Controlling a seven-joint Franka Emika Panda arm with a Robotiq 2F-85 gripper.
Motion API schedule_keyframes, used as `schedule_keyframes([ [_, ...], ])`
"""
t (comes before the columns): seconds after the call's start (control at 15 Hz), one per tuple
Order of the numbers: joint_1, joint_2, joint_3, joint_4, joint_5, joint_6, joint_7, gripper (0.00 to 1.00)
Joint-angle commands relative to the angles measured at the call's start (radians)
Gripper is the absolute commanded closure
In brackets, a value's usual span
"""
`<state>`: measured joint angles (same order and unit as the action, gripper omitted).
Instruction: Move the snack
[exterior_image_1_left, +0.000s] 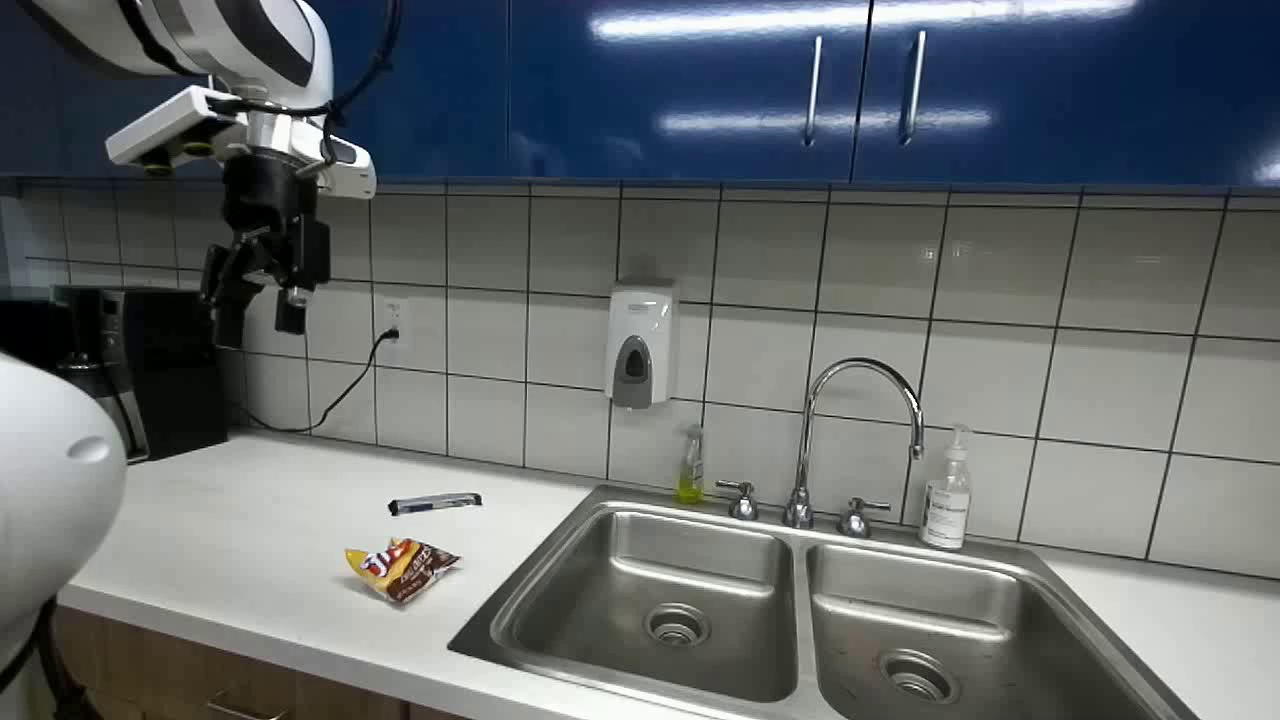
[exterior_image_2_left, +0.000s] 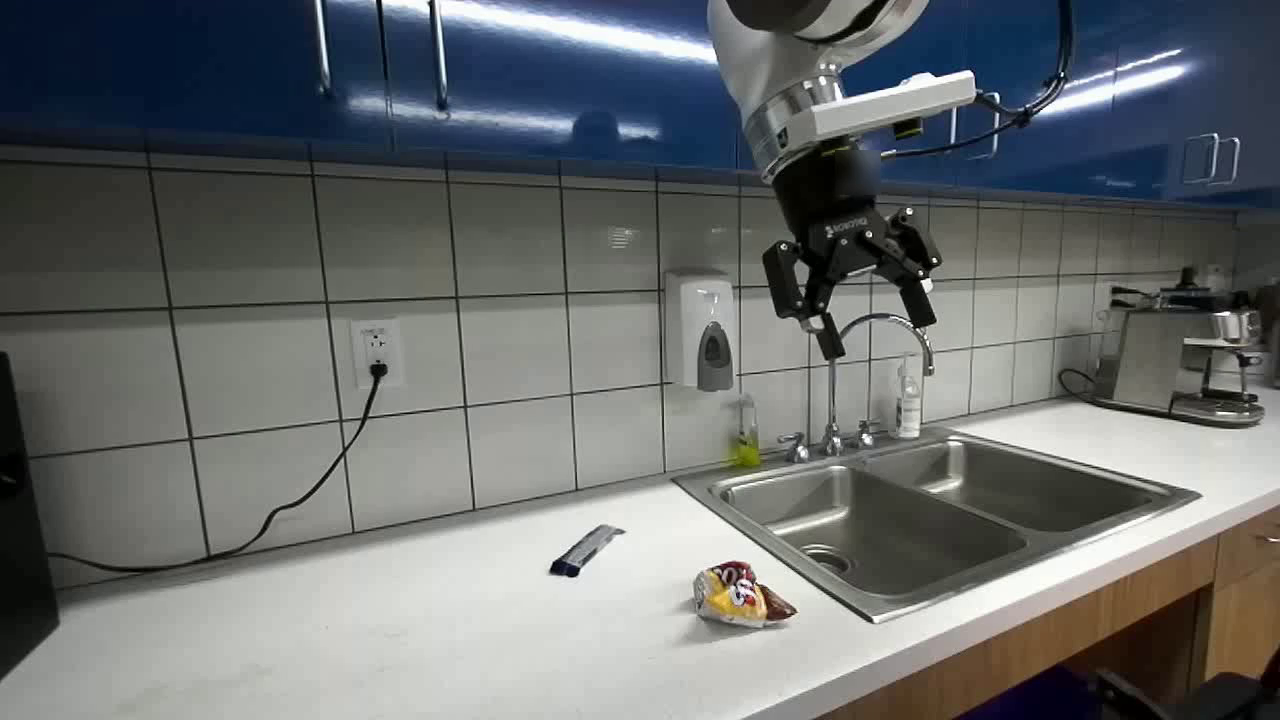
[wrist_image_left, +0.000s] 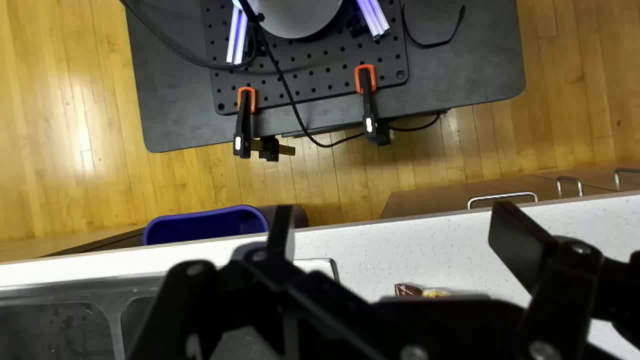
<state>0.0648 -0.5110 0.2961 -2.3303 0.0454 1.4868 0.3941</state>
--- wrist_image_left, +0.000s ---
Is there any stainless steel double sink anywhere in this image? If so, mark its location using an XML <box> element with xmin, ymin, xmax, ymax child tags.
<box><xmin>0</xmin><ymin>276</ymin><xmax>284</xmax><ymax>360</ymax></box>

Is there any orange black clamp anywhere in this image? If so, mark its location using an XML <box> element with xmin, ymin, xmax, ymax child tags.
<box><xmin>234</xmin><ymin>86</ymin><xmax>256</xmax><ymax>158</ymax></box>
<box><xmin>354</xmin><ymin>64</ymin><xmax>389</xmax><ymax>146</ymax></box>

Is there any silver cabinet drawer handle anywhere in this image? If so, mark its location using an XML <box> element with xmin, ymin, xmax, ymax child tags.
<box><xmin>466</xmin><ymin>189</ymin><xmax>539</xmax><ymax>209</ymax></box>

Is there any left orange black clamp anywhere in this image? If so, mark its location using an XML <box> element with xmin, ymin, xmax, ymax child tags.
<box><xmin>234</xmin><ymin>86</ymin><xmax>256</xmax><ymax>158</ymax></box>

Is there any right orange black clamp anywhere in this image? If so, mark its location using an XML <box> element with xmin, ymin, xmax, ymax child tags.
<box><xmin>354</xmin><ymin>64</ymin><xmax>389</xmax><ymax>146</ymax></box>

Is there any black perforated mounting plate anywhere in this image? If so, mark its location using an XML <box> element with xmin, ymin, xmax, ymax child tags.
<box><xmin>212</xmin><ymin>0</ymin><xmax>409</xmax><ymax>116</ymax></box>

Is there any black cable on cart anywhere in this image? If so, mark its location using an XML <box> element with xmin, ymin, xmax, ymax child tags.
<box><xmin>118</xmin><ymin>0</ymin><xmax>468</xmax><ymax>150</ymax></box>

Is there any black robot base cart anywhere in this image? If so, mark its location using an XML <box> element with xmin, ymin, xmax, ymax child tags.
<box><xmin>119</xmin><ymin>0</ymin><xmax>523</xmax><ymax>158</ymax></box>

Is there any yellow red snack bag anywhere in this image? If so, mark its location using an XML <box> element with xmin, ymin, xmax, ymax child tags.
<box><xmin>393</xmin><ymin>283</ymin><xmax>451</xmax><ymax>297</ymax></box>

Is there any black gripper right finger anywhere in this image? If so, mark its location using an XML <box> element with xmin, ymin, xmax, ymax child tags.
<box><xmin>488</xmin><ymin>201</ymin><xmax>640</xmax><ymax>360</ymax></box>

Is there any blue plastic bin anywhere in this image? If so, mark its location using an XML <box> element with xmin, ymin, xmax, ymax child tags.
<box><xmin>142</xmin><ymin>203</ymin><xmax>268</xmax><ymax>245</ymax></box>

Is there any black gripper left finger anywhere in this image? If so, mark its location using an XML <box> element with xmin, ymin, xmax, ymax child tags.
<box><xmin>128</xmin><ymin>205</ymin><xmax>373</xmax><ymax>360</ymax></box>

